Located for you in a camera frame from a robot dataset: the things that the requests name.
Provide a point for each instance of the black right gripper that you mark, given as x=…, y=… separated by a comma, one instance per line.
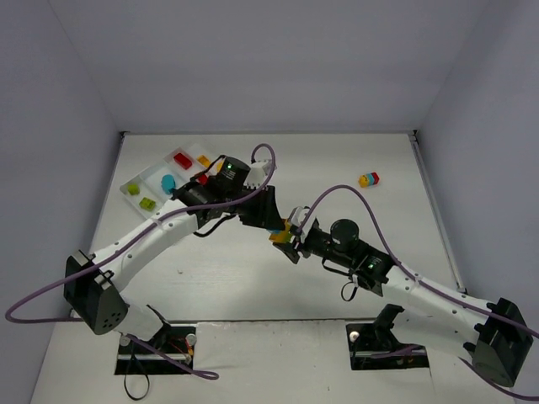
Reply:
x=306, y=238

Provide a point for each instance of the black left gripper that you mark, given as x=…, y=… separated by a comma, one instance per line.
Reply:
x=261, y=206

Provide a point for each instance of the green blue yellow lego stack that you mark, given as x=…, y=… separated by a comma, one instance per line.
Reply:
x=283, y=236

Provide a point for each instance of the red curved lego brick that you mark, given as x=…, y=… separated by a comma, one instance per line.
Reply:
x=202, y=178

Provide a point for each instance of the yellow square lego brick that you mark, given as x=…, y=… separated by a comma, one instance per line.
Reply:
x=203, y=160

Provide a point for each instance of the red flower lego brick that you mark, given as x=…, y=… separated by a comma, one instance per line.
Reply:
x=183, y=160

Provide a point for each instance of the yellow blue red lego stack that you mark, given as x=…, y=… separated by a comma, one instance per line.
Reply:
x=368, y=179

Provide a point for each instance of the blue oval lego brick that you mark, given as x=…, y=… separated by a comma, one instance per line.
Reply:
x=168, y=184

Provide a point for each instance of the small green lego brick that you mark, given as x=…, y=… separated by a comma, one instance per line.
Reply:
x=133, y=189

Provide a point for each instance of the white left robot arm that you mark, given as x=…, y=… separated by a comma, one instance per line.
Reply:
x=95, y=283

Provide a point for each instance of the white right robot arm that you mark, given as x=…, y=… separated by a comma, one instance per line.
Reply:
x=491, y=336

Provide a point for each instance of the clear plastic divided tray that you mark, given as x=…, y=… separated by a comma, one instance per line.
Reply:
x=194, y=173

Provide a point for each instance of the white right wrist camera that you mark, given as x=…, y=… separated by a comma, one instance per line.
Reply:
x=301, y=220

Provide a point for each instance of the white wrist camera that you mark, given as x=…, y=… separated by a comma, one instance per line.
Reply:
x=301, y=220
x=258, y=173

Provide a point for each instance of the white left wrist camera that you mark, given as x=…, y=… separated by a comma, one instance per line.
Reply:
x=258, y=173

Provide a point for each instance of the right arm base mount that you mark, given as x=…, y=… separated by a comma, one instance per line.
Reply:
x=368, y=352

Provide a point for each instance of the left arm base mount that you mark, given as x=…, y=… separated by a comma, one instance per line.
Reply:
x=179, y=345

